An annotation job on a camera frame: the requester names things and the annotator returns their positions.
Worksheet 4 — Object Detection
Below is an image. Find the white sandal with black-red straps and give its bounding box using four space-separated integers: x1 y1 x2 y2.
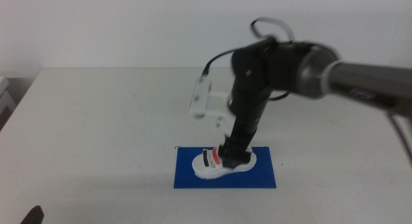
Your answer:
191 147 258 180

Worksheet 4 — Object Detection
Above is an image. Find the blue rectangular mat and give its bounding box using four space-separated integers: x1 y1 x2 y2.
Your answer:
173 146 277 189

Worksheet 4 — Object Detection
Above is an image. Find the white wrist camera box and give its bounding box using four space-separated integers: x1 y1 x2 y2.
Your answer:
189 73 238 137

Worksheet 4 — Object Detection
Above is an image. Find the black camera cable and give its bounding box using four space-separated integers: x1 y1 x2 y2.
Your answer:
202 47 241 77

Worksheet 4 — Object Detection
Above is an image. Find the grey looped cable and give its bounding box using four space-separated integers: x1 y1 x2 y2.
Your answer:
249 17 295 43

